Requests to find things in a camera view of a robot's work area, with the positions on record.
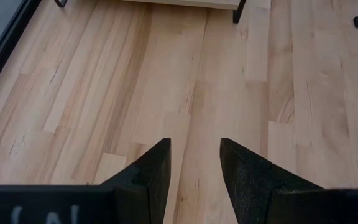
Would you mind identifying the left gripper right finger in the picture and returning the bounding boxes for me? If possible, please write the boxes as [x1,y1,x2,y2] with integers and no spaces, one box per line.
[219,138,323,224]

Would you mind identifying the black frame wooden shelf rack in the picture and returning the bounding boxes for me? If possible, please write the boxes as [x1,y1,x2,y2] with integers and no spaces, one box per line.
[53,0,247,24]

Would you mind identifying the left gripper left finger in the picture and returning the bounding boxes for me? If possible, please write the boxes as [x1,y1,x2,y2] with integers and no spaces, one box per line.
[100,138,172,224]

